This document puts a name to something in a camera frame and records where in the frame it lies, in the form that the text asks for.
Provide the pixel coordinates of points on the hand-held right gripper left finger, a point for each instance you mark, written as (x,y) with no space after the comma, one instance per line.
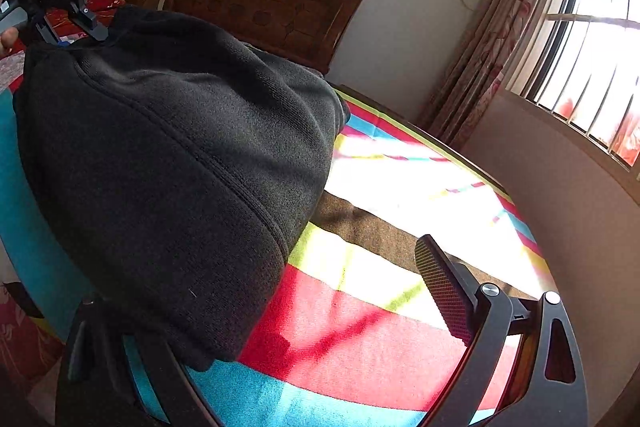
(150,377)

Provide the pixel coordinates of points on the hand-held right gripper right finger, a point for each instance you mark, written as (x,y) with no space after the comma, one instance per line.
(445,292)

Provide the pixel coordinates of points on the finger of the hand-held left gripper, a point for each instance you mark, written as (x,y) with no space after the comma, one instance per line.
(95,29)
(45,34)

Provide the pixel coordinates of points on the dark grey fleece pants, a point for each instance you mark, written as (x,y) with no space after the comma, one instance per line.
(175,157)

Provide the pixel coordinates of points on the person's left hand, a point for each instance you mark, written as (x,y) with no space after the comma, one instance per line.
(7,41)

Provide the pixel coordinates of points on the colourful striped blanket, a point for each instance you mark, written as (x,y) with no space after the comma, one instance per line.
(350,332)

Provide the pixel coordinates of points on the carved wooden headboard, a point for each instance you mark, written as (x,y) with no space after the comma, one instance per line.
(265,2)

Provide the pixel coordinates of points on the floral patterned curtain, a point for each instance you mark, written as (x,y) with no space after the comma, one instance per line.
(500,22)

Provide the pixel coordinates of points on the barred window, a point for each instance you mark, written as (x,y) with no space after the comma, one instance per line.
(590,57)

